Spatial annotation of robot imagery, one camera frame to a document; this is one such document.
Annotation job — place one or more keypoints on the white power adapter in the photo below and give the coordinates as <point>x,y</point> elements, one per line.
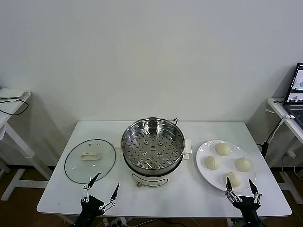
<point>291,153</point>

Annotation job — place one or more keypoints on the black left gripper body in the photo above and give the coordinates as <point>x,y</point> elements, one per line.
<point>91,205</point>

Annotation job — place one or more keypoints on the white side table with cloth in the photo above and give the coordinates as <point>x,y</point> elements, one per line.
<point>14,108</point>

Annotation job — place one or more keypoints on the white steamed baozi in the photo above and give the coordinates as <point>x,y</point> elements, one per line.
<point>234,179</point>
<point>222,149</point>
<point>212,162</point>
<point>243,164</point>

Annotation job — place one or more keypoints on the stainless steel steamer basket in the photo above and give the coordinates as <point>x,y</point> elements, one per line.
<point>165,153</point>

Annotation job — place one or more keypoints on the white cloth bag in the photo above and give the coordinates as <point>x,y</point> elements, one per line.
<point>11,93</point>

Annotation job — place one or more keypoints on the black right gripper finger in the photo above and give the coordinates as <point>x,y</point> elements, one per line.
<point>254,189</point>
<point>229,188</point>

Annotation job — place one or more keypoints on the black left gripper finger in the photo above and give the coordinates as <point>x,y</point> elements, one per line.
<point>89,185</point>
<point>114,195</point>

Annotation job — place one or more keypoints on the white side table with laptop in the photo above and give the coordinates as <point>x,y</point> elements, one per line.
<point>271,102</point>

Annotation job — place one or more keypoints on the dark open laptop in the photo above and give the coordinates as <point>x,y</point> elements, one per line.
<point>296,111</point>

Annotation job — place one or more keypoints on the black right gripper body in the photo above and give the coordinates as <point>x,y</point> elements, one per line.
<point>247,205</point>

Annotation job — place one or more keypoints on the round glass pot lid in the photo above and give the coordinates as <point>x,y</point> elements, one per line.
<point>75,165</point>

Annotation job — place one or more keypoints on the white round plate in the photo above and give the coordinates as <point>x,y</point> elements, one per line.
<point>206,172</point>

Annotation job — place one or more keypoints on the black upright stand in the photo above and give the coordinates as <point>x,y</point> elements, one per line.
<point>265,149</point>

